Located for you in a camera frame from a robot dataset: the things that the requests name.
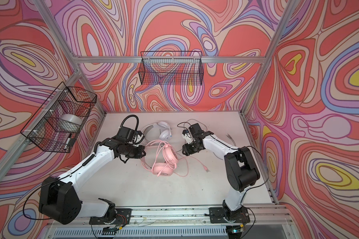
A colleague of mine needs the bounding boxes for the aluminium front rail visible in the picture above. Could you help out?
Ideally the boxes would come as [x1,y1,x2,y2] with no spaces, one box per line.
[47,204,291,228]

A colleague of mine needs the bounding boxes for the back black wire basket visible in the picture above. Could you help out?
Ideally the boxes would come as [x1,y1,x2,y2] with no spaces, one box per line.
[138,50,204,86]

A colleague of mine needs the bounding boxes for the white tape roll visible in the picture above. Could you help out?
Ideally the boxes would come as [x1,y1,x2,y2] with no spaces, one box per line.
[57,114,83,133]

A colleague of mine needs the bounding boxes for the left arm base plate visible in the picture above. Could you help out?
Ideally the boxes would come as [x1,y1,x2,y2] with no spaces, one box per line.
[89,208,132,226]

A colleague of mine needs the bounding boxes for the marker pen in basket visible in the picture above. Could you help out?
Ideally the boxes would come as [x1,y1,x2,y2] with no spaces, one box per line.
[64,133,72,150]

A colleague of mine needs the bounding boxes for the left black wire basket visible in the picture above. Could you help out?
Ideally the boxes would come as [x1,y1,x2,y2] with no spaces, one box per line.
[21,83,97,153]

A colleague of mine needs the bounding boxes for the pink cat-ear headphones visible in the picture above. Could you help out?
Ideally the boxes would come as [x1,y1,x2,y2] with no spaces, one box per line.
[141,140,179,177]

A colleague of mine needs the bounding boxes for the pink headphone cable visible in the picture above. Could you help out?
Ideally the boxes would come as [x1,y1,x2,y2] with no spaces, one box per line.
[145,139,210,177]

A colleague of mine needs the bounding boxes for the white headphones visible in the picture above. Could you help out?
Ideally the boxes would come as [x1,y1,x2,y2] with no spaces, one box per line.
[142,121,172,142]

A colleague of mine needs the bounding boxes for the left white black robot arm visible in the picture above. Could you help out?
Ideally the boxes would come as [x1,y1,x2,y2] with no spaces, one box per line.
[38,138,146,225]

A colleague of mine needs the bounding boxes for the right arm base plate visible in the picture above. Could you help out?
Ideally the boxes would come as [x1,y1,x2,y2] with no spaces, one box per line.
[205,207,250,225]

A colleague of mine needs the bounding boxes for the grey headphone cable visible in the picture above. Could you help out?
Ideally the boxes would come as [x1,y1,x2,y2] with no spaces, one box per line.
[177,119,237,160]

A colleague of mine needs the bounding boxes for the black wire basket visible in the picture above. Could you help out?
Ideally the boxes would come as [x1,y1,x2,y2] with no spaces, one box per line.
[21,83,97,153]
[138,50,204,86]

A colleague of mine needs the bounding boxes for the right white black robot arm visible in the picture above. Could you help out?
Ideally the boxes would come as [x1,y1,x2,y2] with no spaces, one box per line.
[182,123,260,223]

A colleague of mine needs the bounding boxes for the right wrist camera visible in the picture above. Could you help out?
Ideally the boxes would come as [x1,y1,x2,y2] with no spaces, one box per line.
[182,129,193,144]

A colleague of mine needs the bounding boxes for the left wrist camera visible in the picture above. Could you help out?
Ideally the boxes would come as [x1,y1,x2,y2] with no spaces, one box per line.
[115,126,137,143]

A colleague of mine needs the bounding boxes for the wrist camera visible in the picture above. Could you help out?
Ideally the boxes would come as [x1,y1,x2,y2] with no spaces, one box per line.
[182,129,193,144]
[115,126,137,143]

